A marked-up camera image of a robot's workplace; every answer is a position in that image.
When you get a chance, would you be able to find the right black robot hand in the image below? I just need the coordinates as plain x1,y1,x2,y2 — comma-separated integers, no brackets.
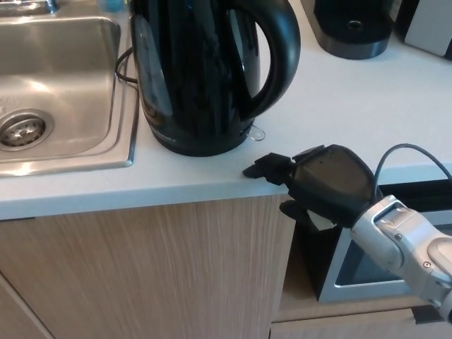
242,143,378,234

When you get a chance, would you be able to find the black electric kettle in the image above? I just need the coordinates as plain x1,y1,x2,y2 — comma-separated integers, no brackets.
130,0,302,155

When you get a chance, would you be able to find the wooden drawer below microwave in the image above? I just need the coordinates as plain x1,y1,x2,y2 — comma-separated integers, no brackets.
270,307,452,339

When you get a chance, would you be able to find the black and steel appliance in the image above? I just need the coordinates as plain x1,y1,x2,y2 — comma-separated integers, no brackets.
312,0,395,59

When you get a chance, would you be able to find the recessed dark drawer pull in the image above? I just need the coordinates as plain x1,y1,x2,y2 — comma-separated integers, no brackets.
411,305,446,326

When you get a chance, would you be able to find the black appliance with red label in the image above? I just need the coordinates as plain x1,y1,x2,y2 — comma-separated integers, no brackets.
393,0,452,63

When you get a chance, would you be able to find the wooden cabinet door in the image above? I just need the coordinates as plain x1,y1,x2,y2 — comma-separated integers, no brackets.
0,192,297,339
0,271,54,339

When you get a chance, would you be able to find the stainless steel sink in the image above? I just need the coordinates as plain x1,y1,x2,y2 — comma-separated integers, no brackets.
0,5,141,177

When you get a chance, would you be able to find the metal sink drain strainer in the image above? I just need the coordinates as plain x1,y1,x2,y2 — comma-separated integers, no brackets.
0,108,56,153

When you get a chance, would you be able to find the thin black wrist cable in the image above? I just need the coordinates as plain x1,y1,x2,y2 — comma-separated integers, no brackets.
372,143,452,201

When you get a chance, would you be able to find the black power cord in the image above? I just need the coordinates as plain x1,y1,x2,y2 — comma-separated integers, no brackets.
114,45,139,85

